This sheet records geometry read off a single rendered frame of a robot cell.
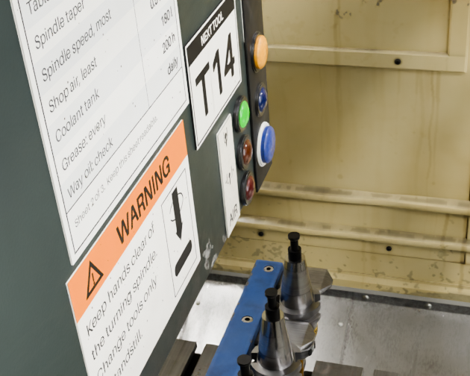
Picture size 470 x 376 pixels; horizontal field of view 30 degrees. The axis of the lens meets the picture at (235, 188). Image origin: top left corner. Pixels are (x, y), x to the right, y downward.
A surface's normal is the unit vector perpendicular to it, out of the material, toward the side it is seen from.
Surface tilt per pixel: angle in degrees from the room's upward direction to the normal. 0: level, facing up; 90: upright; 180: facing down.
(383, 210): 90
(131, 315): 90
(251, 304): 0
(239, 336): 0
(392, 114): 90
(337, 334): 24
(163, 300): 90
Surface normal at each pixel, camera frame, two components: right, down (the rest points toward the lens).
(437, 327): -0.19, -0.54
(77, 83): 0.95, 0.10
